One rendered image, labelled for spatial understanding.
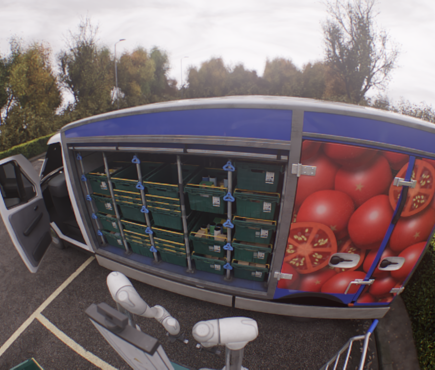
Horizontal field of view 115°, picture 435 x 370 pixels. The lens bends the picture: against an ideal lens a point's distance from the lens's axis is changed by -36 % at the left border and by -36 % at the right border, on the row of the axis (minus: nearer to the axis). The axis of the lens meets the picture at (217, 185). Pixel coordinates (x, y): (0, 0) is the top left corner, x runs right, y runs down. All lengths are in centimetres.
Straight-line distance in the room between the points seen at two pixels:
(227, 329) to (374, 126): 150
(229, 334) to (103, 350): 214
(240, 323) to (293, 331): 187
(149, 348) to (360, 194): 158
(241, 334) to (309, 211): 102
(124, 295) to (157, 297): 197
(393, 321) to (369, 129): 265
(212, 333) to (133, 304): 47
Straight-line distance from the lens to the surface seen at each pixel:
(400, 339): 338
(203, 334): 107
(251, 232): 202
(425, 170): 192
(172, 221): 225
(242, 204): 189
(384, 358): 314
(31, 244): 367
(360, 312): 283
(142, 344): 84
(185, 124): 162
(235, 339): 112
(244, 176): 177
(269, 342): 280
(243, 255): 223
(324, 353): 290
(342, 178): 161
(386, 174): 173
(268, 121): 147
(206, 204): 197
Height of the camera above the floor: 252
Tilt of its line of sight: 24 degrees down
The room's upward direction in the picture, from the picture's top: 1 degrees counter-clockwise
